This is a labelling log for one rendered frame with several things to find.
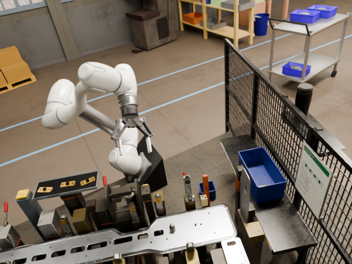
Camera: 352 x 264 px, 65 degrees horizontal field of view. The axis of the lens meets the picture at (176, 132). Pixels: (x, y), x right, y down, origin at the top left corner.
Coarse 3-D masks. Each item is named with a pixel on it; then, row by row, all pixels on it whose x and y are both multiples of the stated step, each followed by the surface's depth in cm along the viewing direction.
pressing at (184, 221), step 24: (168, 216) 156; (192, 216) 154; (216, 216) 153; (48, 240) 152; (72, 240) 151; (96, 240) 149; (144, 240) 146; (168, 240) 144; (192, 240) 143; (216, 240) 141
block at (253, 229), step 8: (248, 224) 140; (256, 224) 139; (248, 232) 136; (256, 232) 136; (248, 240) 136; (256, 240) 136; (248, 248) 141; (256, 248) 141; (248, 256) 145; (256, 256) 146
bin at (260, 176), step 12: (240, 156) 166; (252, 156) 173; (264, 156) 171; (252, 168) 174; (264, 168) 173; (276, 168) 156; (252, 180) 152; (264, 180) 165; (276, 180) 160; (252, 192) 156; (264, 192) 149; (276, 192) 150
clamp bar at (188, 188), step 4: (184, 176) 150; (188, 176) 150; (184, 180) 150; (188, 180) 147; (184, 184) 151; (188, 184) 153; (188, 188) 154; (188, 192) 155; (192, 196) 156; (188, 200) 157; (192, 200) 157
